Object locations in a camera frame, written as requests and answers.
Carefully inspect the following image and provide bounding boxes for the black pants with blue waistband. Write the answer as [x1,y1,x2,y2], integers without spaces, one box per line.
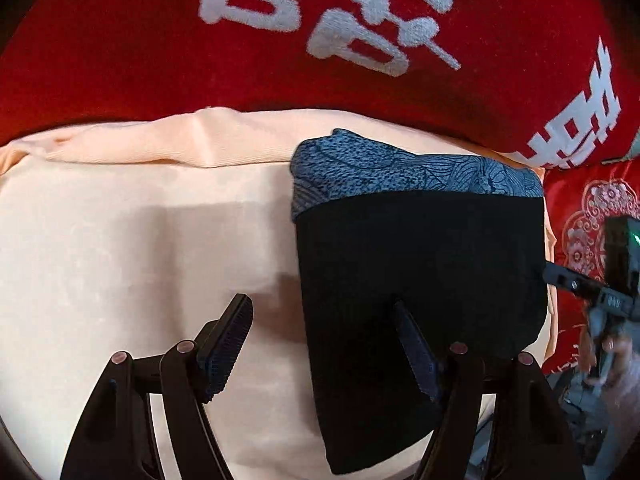
[291,129,548,474]

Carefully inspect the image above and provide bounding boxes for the person's right hand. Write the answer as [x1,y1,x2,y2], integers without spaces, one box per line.
[577,309,640,441]

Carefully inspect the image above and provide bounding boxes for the peach cloth cover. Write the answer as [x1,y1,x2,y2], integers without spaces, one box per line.
[0,105,559,480]

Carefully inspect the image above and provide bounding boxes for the red blanket with white characters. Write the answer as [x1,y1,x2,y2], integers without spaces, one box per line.
[0,0,640,376]

